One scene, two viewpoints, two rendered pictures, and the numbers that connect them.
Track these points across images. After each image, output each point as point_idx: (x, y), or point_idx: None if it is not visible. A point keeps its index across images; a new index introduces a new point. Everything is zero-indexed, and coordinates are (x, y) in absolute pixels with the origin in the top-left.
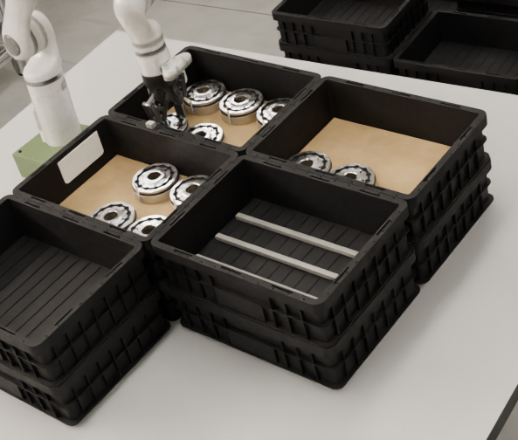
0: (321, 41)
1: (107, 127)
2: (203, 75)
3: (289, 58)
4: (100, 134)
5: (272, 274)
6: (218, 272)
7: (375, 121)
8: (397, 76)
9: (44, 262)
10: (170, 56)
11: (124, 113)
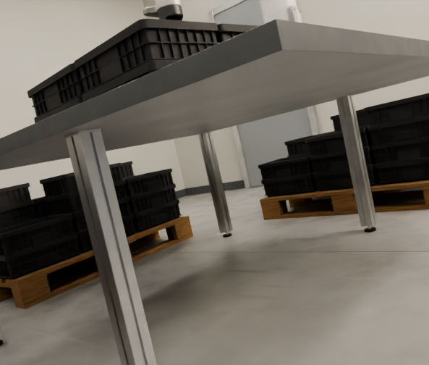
0: None
1: (221, 32)
2: (143, 49)
3: (44, 119)
4: (226, 33)
5: None
6: None
7: (64, 97)
8: None
9: None
10: (155, 5)
11: (208, 32)
